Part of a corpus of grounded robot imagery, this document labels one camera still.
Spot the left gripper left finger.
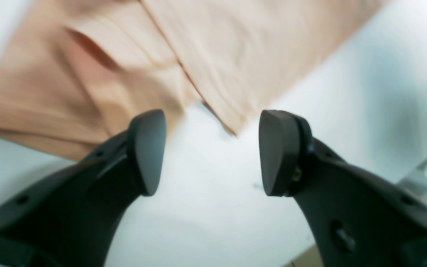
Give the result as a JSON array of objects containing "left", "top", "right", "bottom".
[{"left": 0, "top": 109, "right": 167, "bottom": 267}]

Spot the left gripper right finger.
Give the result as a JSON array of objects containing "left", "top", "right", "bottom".
[{"left": 259, "top": 110, "right": 427, "bottom": 267}]

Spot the peach T-shirt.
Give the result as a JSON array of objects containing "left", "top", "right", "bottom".
[{"left": 0, "top": 0, "right": 388, "bottom": 161}]

